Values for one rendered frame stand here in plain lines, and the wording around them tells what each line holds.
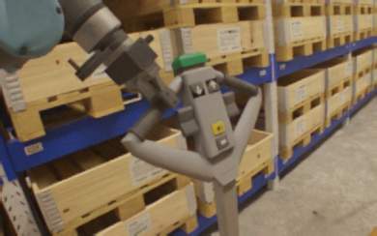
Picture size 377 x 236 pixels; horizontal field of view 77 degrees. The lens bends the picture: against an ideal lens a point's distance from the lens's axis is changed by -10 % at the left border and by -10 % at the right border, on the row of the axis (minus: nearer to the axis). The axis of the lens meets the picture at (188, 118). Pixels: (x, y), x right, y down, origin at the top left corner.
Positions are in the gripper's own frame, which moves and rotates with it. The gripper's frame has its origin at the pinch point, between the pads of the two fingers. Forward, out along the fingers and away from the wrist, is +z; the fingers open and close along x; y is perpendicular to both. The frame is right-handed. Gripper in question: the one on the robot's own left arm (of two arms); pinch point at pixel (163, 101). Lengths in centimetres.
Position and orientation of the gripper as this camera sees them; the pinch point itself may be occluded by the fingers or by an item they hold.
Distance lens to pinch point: 56.1
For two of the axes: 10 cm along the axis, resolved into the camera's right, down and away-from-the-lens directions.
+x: -5.7, 1.2, 8.1
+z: 6.4, 6.8, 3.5
